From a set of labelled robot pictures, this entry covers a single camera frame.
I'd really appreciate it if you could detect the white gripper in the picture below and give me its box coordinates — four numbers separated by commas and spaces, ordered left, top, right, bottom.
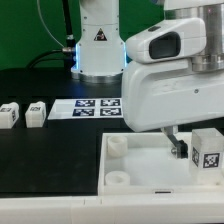
122, 18, 224, 158

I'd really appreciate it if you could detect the white square tabletop tray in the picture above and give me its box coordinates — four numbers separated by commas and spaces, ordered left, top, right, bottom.
98, 133, 224, 195

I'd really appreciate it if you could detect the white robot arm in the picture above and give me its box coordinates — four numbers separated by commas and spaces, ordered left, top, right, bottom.
72, 0, 224, 158

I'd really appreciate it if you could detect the white front wall fixture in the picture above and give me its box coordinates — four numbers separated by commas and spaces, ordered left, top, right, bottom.
0, 193, 224, 224

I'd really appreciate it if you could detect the white marker base plate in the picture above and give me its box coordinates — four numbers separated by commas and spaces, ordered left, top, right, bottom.
48, 98, 123, 120

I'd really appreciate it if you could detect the black cable with connector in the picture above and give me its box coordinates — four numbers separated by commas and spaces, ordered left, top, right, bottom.
27, 0, 78, 70

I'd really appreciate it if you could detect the white thin cable left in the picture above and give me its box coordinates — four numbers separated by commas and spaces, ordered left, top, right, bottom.
36, 0, 66, 50

